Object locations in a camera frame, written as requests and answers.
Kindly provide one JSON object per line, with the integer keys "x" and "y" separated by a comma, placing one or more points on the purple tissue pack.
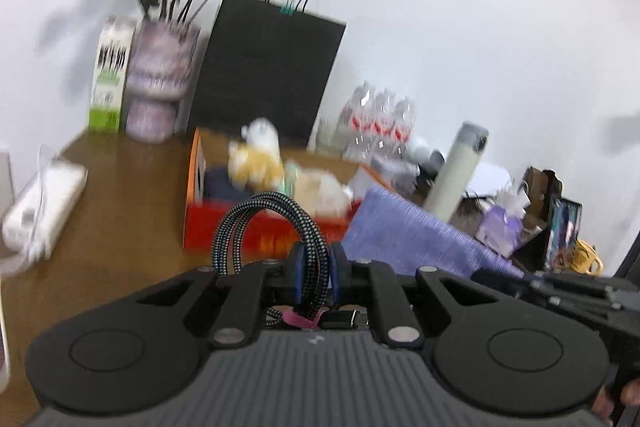
{"x": 501, "y": 227}

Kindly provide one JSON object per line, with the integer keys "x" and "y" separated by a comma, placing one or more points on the white power strip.
{"x": 32, "y": 226}

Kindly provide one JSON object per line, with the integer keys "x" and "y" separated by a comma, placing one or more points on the grey white round gadget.
{"x": 429, "y": 161}

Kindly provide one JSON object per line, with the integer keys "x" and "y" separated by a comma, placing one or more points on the yellow white plush alpaca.
{"x": 256, "y": 163}

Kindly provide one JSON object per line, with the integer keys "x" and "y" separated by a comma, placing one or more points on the yellow mug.
{"x": 585, "y": 260}

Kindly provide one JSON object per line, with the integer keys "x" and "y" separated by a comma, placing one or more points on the clear glass cup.
{"x": 324, "y": 139}

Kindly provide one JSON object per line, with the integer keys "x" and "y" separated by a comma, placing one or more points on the middle water bottle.
{"x": 382, "y": 123}

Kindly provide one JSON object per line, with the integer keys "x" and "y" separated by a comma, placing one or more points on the green white milk carton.
{"x": 109, "y": 74}

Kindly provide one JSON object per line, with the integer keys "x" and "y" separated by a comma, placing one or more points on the dark picture stand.
{"x": 550, "y": 226}

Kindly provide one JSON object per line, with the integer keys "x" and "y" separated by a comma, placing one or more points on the silver tin box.
{"x": 399, "y": 174}

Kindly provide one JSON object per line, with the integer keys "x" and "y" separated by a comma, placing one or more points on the black paper bag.
{"x": 262, "y": 62}

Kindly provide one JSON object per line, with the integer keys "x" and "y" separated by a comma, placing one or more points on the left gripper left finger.
{"x": 259, "y": 286}

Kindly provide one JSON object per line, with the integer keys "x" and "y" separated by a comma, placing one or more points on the cream thermos bottle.
{"x": 450, "y": 184}

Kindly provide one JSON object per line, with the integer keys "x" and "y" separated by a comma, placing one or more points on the person's right hand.
{"x": 604, "y": 405}

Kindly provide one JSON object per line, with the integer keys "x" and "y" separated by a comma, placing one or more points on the right water bottle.
{"x": 404, "y": 118}

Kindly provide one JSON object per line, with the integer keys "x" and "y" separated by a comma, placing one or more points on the purple textured vase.
{"x": 159, "y": 74}

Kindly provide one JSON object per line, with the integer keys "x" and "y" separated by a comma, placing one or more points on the navy zippered case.
{"x": 218, "y": 187}

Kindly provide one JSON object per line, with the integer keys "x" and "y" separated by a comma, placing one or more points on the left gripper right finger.
{"x": 375, "y": 286}

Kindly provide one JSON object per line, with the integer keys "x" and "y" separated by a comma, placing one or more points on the purple knitted pouch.
{"x": 388, "y": 228}

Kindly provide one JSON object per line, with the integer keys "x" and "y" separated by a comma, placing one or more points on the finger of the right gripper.
{"x": 547, "y": 289}

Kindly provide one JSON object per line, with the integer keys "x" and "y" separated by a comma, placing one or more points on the iridescent wrapper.
{"x": 292, "y": 171}

